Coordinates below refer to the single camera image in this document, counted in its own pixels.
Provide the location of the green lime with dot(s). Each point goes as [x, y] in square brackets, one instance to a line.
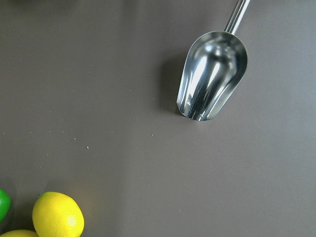
[5, 203]

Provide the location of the whole yellow lemon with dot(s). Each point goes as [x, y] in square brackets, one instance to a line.
[20, 233]
[57, 215]

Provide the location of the metal ice scoop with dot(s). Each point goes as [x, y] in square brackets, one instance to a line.
[214, 67]

